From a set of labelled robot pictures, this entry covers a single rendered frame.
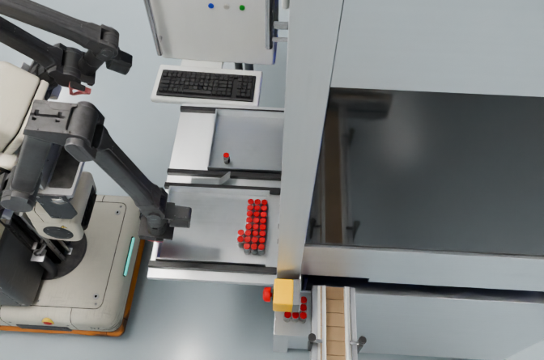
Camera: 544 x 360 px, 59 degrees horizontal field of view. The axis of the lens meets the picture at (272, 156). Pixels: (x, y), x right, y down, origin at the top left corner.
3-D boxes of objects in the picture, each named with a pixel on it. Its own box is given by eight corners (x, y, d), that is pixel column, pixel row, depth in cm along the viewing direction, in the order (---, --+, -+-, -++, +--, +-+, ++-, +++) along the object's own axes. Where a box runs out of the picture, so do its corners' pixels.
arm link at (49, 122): (33, 82, 97) (19, 124, 91) (102, 104, 103) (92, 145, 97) (10, 174, 130) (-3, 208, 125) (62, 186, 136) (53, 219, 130)
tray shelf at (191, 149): (305, 112, 189) (305, 108, 187) (301, 287, 150) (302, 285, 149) (183, 106, 190) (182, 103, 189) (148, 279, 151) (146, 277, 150)
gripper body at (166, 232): (172, 241, 146) (172, 231, 140) (138, 237, 145) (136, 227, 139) (175, 222, 150) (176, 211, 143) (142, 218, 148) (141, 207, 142)
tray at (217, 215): (269, 195, 166) (269, 190, 163) (265, 268, 152) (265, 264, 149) (171, 190, 167) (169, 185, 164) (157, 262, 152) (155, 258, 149)
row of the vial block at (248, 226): (254, 205, 164) (254, 198, 160) (250, 255, 154) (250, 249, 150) (248, 205, 164) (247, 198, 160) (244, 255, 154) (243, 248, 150)
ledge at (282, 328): (320, 295, 149) (321, 293, 147) (320, 339, 142) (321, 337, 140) (275, 292, 149) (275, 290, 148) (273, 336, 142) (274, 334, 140)
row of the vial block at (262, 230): (267, 205, 164) (267, 199, 160) (265, 256, 154) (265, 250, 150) (261, 205, 164) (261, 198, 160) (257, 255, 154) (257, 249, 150)
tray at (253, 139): (305, 119, 185) (306, 112, 182) (303, 177, 170) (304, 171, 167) (216, 114, 185) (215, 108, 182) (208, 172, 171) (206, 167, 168)
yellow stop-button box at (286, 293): (299, 287, 140) (299, 279, 134) (298, 312, 136) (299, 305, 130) (272, 286, 140) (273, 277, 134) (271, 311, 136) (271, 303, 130)
